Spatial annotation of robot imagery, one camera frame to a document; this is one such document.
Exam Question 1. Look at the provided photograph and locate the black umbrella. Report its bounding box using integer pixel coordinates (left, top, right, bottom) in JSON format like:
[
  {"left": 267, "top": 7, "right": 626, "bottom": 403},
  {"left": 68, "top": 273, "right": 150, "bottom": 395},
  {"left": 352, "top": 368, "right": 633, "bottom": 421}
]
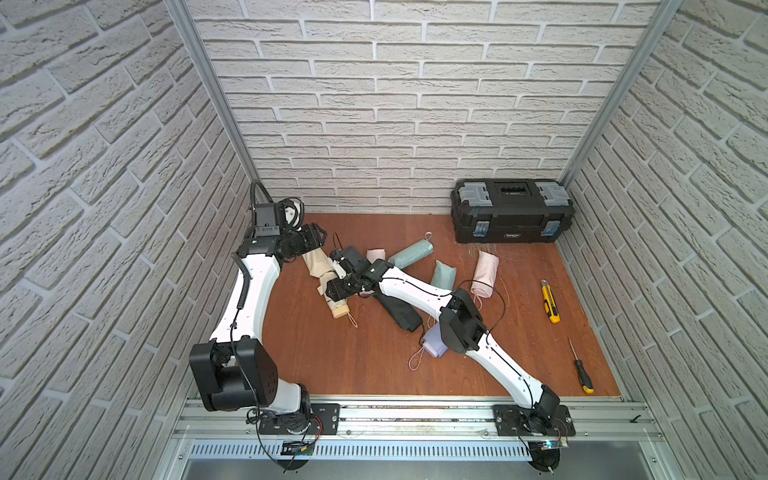
[{"left": 374, "top": 292, "right": 423, "bottom": 333}]

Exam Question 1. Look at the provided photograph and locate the black plastic toolbox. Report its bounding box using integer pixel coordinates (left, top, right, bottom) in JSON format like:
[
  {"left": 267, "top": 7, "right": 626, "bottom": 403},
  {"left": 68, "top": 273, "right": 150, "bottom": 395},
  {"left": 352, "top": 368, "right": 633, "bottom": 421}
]
[{"left": 450, "top": 178, "right": 575, "bottom": 244}]

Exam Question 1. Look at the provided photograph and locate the small mint green sleeve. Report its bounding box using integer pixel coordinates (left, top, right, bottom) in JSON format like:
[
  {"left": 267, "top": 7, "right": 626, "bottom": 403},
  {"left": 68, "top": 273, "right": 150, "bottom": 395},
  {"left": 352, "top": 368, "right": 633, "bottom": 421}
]
[{"left": 430, "top": 260, "right": 457, "bottom": 290}]

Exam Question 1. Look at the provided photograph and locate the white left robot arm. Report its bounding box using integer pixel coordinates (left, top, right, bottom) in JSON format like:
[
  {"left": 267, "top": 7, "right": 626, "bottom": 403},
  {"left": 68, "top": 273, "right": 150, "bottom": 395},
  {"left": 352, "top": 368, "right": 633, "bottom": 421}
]
[{"left": 189, "top": 223, "right": 327, "bottom": 429}]

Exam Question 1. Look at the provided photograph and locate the light pink sleeved umbrella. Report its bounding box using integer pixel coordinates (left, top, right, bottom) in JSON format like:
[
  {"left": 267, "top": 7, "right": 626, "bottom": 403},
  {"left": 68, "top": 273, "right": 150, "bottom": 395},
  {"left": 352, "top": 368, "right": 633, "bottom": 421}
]
[{"left": 366, "top": 248, "right": 386, "bottom": 263}]

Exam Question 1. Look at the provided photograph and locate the beige umbrella sleeve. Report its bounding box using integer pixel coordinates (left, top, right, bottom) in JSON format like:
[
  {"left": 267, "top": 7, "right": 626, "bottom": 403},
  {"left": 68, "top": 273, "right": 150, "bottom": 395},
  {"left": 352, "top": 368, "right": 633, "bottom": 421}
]
[{"left": 302, "top": 248, "right": 337, "bottom": 281}]

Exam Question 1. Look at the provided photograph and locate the lilac sleeved umbrella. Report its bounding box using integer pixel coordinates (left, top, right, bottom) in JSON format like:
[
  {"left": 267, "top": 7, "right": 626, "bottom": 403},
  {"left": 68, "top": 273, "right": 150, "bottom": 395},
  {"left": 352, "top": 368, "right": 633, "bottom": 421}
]
[{"left": 408, "top": 325, "right": 448, "bottom": 371}]

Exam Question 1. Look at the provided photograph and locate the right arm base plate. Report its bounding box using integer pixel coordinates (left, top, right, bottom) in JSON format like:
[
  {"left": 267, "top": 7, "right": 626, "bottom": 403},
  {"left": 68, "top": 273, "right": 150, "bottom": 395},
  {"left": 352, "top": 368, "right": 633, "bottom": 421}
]
[{"left": 492, "top": 404, "right": 576, "bottom": 437}]

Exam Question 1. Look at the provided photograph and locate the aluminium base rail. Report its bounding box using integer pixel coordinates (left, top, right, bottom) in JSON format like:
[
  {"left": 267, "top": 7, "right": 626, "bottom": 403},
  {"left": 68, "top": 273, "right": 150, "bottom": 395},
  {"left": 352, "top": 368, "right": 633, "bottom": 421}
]
[{"left": 153, "top": 395, "right": 682, "bottom": 479}]

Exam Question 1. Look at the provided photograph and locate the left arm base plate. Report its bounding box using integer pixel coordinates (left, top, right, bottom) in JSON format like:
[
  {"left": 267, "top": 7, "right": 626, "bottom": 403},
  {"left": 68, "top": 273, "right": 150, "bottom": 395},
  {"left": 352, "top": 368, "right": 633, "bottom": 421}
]
[{"left": 258, "top": 402, "right": 341, "bottom": 438}]

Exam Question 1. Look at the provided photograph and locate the yellow utility knife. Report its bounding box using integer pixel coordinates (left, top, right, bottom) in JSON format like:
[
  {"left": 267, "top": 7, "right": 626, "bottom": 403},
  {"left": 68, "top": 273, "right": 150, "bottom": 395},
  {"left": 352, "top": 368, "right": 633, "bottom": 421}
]
[{"left": 541, "top": 280, "right": 561, "bottom": 324}]

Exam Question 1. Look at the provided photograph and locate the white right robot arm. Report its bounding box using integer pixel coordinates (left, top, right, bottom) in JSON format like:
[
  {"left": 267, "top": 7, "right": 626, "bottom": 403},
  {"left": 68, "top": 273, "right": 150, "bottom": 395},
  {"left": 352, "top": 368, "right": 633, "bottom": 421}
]
[{"left": 326, "top": 247, "right": 560, "bottom": 435}]

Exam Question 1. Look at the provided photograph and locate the mint green sleeved umbrella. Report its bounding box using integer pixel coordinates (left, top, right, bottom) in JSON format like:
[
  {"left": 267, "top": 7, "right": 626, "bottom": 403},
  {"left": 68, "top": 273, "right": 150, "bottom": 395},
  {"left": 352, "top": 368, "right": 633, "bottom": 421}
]
[{"left": 388, "top": 232, "right": 434, "bottom": 270}]

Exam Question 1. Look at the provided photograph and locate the beige umbrella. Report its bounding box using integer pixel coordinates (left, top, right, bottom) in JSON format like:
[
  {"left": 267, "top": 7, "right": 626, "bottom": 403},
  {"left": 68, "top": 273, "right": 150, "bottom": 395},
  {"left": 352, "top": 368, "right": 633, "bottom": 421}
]
[{"left": 318, "top": 272, "right": 359, "bottom": 329}]

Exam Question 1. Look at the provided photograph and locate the black yellow screwdriver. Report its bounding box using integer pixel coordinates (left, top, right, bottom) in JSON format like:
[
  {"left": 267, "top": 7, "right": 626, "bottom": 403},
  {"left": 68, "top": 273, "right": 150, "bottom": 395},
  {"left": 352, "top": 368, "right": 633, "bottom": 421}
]
[{"left": 568, "top": 339, "right": 594, "bottom": 395}]

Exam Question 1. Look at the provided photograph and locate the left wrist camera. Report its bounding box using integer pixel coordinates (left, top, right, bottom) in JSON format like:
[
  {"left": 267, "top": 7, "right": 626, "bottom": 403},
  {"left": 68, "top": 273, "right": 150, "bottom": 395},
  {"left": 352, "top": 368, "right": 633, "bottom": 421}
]
[{"left": 248, "top": 197, "right": 305, "bottom": 238}]

